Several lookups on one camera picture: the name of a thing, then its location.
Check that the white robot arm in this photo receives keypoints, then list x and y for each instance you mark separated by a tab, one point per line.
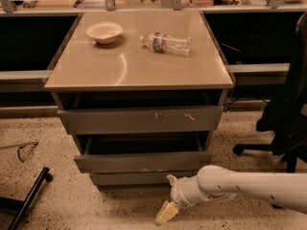
215	183

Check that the black office chair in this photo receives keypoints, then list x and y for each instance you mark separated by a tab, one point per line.
285	114

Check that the grey bottom drawer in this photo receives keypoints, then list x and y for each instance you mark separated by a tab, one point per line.
135	178

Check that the grey drawer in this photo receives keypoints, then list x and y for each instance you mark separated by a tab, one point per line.
141	120
135	178
143	153

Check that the white bowl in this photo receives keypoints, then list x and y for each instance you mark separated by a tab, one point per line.
104	32

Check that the black chair base leg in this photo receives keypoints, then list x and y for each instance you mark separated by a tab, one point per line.
19	207

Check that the grey top drawer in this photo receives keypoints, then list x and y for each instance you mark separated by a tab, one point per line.
141	120

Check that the clear plastic water bottle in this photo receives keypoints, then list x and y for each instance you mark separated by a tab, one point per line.
167	44

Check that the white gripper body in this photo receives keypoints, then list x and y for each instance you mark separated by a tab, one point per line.
177	192

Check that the grey drawer cabinet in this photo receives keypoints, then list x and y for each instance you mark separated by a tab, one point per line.
126	74

